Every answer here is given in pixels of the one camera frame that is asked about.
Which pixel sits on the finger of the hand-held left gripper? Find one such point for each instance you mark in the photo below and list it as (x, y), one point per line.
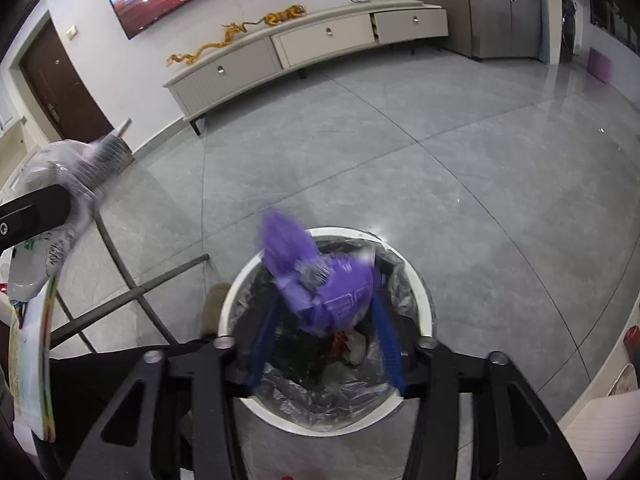
(35, 215)

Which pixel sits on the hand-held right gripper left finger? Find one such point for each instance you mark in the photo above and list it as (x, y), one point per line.
(262, 340)

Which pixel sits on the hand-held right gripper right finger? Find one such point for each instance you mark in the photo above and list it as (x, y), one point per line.
(390, 345)

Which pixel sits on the white round trash bin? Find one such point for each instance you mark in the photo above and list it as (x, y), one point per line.
(235, 280)

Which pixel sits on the purple plastic wrapper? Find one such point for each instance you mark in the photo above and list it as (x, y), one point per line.
(340, 295)

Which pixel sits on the black bin liner bag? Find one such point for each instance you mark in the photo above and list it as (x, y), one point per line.
(320, 395)

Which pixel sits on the white crumpled paper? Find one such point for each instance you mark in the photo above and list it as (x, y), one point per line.
(360, 347)

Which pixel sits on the white cupboards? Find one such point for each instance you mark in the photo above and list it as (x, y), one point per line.
(20, 147)

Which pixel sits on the dark brown door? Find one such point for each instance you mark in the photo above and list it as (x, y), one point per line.
(55, 85)

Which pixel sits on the long golden dragon figure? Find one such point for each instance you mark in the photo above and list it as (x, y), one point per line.
(207, 49)

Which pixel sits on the cream television cabinet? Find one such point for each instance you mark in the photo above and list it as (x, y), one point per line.
(250, 60)

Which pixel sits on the short golden dragon figure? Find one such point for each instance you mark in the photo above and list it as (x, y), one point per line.
(286, 16)

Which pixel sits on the purple box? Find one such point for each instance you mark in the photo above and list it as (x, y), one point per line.
(600, 66)

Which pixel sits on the grey refrigerator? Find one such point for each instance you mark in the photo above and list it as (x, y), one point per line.
(500, 10)

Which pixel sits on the metal table frame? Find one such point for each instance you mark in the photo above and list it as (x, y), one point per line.
(125, 292)

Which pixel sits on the wall light switch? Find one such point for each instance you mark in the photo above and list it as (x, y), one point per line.
(72, 32)

